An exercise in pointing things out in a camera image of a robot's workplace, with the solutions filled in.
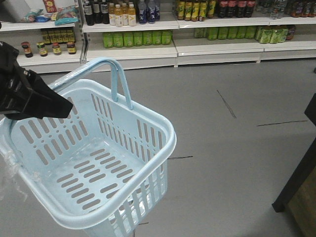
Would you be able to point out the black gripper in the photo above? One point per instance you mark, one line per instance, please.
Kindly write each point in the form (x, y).
(23, 93)

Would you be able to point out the light blue plastic basket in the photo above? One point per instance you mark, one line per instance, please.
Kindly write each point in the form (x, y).
(104, 167)

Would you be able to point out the white store shelf unit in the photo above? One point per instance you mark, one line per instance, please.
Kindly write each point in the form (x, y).
(147, 33)

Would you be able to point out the white plastic tag strip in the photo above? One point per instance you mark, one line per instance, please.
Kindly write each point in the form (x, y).
(8, 174)

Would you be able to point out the black wooden display stand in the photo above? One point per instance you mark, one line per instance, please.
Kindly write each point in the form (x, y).
(299, 194)

